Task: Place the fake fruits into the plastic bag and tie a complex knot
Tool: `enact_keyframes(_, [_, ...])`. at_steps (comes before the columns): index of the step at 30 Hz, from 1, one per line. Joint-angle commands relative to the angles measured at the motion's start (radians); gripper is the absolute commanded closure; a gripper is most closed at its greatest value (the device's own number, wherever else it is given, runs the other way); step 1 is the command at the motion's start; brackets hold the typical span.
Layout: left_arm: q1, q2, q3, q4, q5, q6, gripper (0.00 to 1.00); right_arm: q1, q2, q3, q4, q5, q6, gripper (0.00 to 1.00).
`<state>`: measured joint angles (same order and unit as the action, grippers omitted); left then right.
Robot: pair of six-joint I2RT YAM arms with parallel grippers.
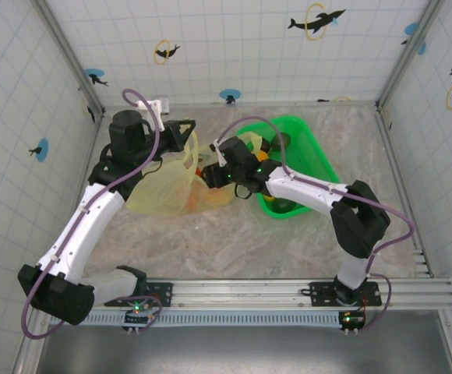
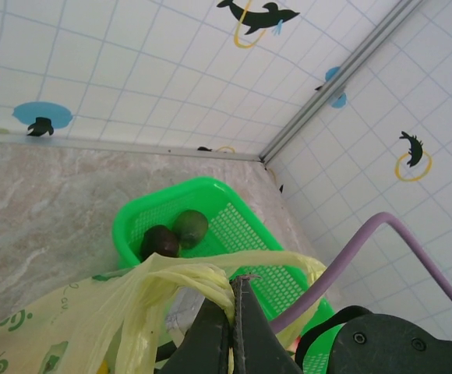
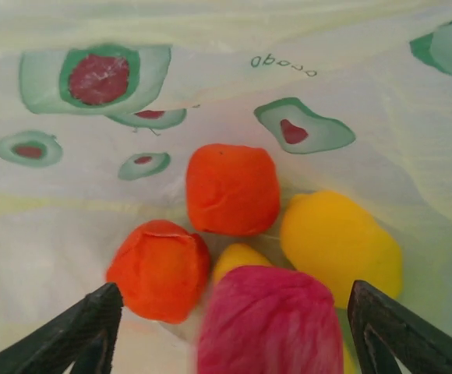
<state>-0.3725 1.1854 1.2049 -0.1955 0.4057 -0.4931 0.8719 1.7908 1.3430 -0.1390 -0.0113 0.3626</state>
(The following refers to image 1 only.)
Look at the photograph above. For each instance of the red-orange round fake fruit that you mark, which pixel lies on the red-orange round fake fruit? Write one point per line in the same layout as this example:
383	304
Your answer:
194	199

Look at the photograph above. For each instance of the dark purple fake fruit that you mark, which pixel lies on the dark purple fake fruit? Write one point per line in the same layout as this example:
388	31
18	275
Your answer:
265	144

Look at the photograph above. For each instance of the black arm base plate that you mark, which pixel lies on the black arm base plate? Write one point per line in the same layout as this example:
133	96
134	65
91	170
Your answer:
163	294
319	294

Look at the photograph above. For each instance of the aluminium corner post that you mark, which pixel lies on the aluminium corner post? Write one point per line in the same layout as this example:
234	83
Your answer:
70	58
409	54

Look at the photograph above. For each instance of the fake orange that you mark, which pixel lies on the fake orange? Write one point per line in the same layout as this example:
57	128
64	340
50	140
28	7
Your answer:
263	156

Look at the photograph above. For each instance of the red fake tomato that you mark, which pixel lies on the red fake tomato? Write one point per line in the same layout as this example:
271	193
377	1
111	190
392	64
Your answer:
198	172

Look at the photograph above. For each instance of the long yellow fake mango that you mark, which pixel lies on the long yellow fake mango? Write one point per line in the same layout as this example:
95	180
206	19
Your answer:
216	200
269	199

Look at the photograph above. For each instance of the dolphin blue disc sticker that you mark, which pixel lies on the dolphin blue disc sticker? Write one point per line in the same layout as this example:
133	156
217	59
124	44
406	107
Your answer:
95	76
230	95
411	29
41	150

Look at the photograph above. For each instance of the dark green round fake avocado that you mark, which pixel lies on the dark green round fake avocado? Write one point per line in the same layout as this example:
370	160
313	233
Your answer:
284	205

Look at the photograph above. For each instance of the yellow avocado-print plastic bag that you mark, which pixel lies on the yellow avocado-print plastic bag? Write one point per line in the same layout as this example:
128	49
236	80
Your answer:
159	191

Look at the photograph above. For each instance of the green plastic basket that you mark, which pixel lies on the green plastic basket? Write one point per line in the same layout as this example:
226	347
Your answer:
311	144

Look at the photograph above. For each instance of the small black circuit board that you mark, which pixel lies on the small black circuit board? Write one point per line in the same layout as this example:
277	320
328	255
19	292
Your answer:
351	320
136	317

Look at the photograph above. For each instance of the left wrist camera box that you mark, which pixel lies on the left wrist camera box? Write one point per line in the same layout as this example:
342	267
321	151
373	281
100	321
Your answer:
159	105

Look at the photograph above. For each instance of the aluminium base bar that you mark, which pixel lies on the aluminium base bar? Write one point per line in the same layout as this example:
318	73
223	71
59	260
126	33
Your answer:
395	163
327	103
74	218

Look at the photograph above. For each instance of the aluminium mounting rail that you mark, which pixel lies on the aluminium mounting rail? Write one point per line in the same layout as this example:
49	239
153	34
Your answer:
230	290

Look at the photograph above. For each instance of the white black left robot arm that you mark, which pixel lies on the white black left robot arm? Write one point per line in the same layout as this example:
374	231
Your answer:
89	218

